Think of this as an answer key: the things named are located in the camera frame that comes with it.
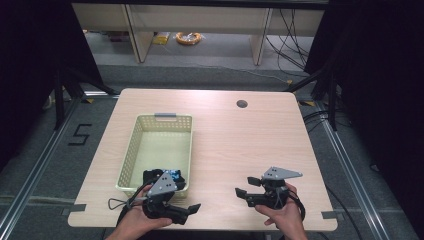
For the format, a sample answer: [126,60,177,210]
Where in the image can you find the white shelf unit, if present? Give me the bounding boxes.
[71,2,326,66]

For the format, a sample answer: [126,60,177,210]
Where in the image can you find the yellow packet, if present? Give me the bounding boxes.
[152,31,171,46]

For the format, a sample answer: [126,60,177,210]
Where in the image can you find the person's left hand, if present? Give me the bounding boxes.
[116,185,173,236]

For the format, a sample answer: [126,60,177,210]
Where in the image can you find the black curtain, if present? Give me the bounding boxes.
[0,0,105,171]
[303,0,424,234]

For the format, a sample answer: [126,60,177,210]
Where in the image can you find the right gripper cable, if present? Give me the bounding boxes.
[285,190,306,222]

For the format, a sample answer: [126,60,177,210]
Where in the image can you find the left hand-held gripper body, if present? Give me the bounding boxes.
[141,170,190,225]

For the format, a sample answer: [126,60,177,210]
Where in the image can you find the black and blue object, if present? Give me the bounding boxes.
[143,168,183,185]

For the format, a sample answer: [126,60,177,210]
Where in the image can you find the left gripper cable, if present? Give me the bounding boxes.
[107,186,149,228]

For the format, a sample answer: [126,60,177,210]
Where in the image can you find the bundle of black cables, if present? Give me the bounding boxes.
[265,8,313,72]

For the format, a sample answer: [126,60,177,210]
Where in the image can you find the black floor cable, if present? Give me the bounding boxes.
[324,184,365,240]

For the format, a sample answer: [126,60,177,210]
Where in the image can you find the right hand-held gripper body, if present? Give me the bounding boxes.
[244,166,304,211]

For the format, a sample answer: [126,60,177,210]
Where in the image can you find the cream perforated plastic basket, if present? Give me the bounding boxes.
[115,112,194,201]

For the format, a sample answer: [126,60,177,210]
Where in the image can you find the black cables by stand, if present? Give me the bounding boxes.
[300,109,332,135]

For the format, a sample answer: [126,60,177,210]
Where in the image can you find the person's right hand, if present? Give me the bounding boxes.
[254,183,305,234]

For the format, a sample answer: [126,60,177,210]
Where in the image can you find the orange cable coil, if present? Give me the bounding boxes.
[175,31,204,46]

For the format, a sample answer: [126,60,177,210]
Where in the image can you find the black metal stand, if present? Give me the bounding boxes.
[53,65,118,132]
[283,65,338,132]

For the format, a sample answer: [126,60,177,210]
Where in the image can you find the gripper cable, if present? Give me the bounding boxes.
[107,186,149,228]
[285,190,306,222]

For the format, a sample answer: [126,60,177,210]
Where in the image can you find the metal floor rail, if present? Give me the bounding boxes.
[319,99,392,240]
[0,94,84,240]

